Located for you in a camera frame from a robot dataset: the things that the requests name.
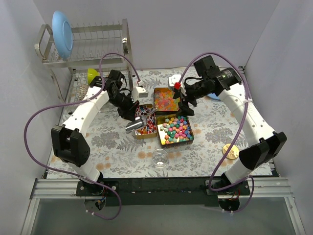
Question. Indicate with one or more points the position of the clear round plastic container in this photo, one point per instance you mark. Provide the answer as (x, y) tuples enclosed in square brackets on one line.
[(160, 158)]

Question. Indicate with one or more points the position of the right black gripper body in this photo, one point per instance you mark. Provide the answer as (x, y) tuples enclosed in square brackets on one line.
[(184, 102)]

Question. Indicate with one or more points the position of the yellow green bowl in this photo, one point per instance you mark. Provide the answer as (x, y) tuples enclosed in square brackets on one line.
[(91, 74)]

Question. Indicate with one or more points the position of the gold round lid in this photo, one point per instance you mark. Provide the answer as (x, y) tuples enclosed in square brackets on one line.
[(233, 153)]

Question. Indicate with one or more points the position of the patterned beige cup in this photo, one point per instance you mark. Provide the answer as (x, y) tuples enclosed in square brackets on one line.
[(83, 89)]

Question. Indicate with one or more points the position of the steel dish rack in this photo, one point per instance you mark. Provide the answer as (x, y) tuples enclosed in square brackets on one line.
[(90, 43)]

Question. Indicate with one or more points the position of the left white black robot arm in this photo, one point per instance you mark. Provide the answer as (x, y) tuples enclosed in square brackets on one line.
[(68, 140)]

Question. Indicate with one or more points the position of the silver metal scoop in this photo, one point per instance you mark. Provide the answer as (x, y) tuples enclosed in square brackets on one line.
[(139, 122)]

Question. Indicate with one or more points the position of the floral table mat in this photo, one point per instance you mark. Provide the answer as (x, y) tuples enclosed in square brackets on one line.
[(120, 155)]

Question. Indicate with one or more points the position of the aluminium frame rail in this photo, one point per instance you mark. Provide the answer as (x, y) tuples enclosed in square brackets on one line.
[(263, 187)]

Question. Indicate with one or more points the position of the tin of gummy candies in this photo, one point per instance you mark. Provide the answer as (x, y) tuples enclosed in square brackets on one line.
[(164, 102)]

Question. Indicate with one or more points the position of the blue plate in rack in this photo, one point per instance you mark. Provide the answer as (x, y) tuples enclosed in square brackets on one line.
[(62, 34)]

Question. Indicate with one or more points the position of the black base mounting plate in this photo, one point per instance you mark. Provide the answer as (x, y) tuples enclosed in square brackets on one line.
[(159, 191)]

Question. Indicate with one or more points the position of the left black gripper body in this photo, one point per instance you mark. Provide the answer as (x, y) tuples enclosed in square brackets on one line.
[(128, 110)]

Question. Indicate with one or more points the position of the blue plate on table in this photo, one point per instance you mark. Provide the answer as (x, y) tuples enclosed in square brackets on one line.
[(213, 96)]

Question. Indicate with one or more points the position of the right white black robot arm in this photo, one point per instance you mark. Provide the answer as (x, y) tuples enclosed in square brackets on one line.
[(264, 143)]

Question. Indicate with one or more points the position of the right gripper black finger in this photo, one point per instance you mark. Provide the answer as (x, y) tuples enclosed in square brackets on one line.
[(184, 109), (177, 94)]

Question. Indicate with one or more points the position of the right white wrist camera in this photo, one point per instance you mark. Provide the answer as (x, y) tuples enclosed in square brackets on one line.
[(172, 80)]

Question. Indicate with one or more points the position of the tin of star candies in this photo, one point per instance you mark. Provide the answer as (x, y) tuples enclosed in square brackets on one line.
[(174, 130)]

